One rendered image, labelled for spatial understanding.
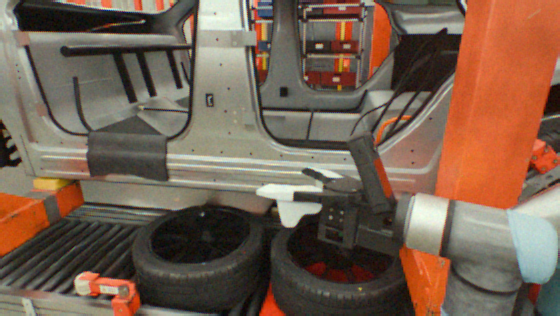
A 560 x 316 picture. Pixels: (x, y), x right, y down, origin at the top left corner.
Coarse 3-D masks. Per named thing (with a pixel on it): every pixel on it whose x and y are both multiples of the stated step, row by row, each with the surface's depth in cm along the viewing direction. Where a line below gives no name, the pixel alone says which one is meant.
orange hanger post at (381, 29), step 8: (376, 8) 318; (376, 16) 320; (384, 16) 319; (376, 24) 323; (384, 24) 321; (376, 32) 325; (384, 32) 324; (376, 40) 327; (384, 40) 326; (376, 48) 330; (384, 48) 329; (376, 56) 332; (384, 56) 331; (376, 64) 335
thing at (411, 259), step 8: (408, 248) 132; (400, 256) 147; (408, 256) 132; (416, 256) 123; (408, 264) 131; (416, 264) 120; (408, 272) 131; (416, 272) 119; (408, 280) 130; (416, 280) 118; (408, 288) 128
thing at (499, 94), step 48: (480, 0) 77; (528, 0) 70; (480, 48) 76; (528, 48) 73; (480, 96) 78; (528, 96) 76; (480, 144) 81; (528, 144) 80; (480, 192) 85; (432, 288) 99
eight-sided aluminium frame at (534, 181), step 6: (558, 156) 111; (558, 168) 108; (528, 174) 115; (534, 174) 114; (540, 174) 111; (546, 174) 109; (552, 174) 109; (558, 174) 109; (528, 180) 113; (534, 180) 111; (540, 180) 110; (546, 180) 110; (552, 180) 110; (528, 186) 111; (534, 186) 111; (540, 186) 111; (522, 192) 112; (528, 192) 112; (534, 192) 112; (522, 198) 113; (528, 198) 113
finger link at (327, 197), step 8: (296, 192) 44; (304, 192) 44; (312, 192) 44; (320, 192) 44; (328, 192) 45; (336, 192) 45; (296, 200) 45; (304, 200) 45; (312, 200) 44; (320, 200) 44; (328, 200) 44; (336, 200) 44; (344, 200) 44
